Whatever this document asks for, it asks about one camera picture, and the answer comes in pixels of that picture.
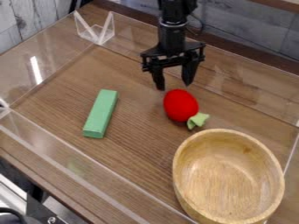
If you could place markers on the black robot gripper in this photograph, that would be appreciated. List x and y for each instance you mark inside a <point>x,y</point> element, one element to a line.
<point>156,58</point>

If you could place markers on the red plush strawberry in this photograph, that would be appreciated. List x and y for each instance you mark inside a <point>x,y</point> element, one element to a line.
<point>183,109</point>

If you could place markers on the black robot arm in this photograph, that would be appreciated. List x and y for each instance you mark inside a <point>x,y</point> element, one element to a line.
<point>174,51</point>

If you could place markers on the green rectangular block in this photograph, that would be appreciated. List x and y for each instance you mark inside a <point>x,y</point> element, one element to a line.
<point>100,113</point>

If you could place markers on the wooden bowl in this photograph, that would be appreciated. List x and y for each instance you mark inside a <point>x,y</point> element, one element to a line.
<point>227,178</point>

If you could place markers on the clear acrylic enclosure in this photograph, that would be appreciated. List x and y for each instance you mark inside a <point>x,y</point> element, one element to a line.
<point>115,179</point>

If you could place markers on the black metal bracket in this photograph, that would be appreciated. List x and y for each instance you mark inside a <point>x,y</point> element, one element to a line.
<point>40,212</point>

